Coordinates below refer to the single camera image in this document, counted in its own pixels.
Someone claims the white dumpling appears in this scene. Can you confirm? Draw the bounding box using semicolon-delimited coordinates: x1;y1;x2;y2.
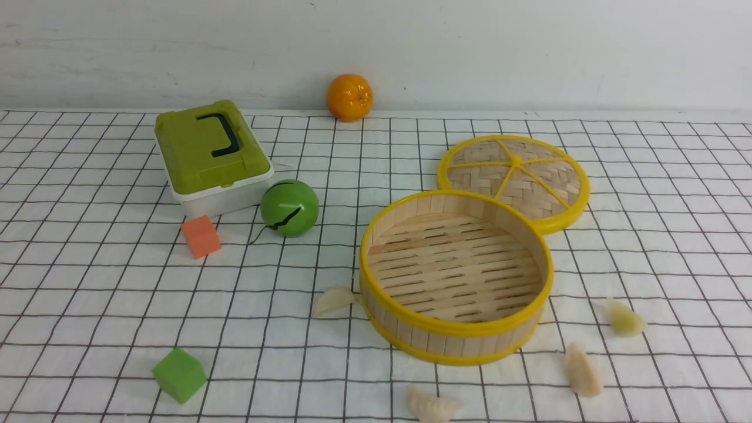
311;286;359;318
407;385;461;422
564;342;603;397

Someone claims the greenish dumpling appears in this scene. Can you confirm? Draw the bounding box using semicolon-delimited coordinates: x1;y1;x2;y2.
605;298;647;337

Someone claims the bamboo steamer tray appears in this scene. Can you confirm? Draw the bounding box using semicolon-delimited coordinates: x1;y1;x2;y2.
359;190;555;366

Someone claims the bamboo steamer lid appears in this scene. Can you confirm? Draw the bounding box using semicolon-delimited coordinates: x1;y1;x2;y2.
437;135;591;234

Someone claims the green ball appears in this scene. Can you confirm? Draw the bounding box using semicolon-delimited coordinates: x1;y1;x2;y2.
260;179;320;237

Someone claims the orange fruit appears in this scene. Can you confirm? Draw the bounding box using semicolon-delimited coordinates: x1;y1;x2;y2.
327;74;374;122

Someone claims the green lidded storage box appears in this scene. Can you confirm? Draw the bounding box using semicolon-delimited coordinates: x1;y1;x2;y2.
154;100;274;220

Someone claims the orange foam cube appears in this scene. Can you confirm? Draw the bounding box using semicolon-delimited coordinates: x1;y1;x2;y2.
180;215;222;260

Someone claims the green foam cube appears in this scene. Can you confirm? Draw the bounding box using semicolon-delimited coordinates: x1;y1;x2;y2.
152;348;207;404

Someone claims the white checkered tablecloth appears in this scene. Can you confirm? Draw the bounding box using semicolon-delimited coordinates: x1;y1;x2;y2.
1;110;751;422

